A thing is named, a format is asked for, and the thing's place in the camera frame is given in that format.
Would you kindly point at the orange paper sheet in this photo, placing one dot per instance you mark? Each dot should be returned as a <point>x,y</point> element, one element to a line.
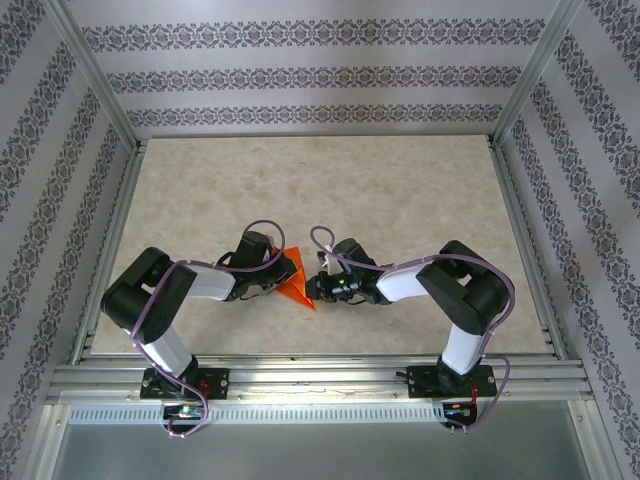
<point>300,292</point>

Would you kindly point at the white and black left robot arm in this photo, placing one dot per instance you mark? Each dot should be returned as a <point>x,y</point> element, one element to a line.
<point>167,352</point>

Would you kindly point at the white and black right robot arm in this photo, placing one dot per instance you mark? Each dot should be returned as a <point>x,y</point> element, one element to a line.
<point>462,350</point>

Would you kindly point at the grey metal shelf plate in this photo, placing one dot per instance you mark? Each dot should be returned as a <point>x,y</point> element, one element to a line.
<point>320,450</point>

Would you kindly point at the small controller board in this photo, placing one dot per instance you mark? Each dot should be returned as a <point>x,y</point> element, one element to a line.
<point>457,412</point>
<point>182,411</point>

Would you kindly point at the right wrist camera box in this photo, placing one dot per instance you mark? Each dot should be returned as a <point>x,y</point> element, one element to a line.
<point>325,261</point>

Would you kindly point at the aluminium mounting rail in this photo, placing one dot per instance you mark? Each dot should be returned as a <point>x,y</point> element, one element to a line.
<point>320,380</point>

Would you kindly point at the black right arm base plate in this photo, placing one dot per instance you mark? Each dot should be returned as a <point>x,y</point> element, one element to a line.
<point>425,382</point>

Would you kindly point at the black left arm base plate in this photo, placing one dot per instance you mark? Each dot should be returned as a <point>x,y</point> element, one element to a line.
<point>217,384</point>

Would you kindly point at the aluminium side rail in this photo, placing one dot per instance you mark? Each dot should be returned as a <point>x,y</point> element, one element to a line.
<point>518,225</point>
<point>117,225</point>

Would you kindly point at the aluminium frame post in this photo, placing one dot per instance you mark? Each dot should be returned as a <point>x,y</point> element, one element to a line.
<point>539,65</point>
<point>97,75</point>

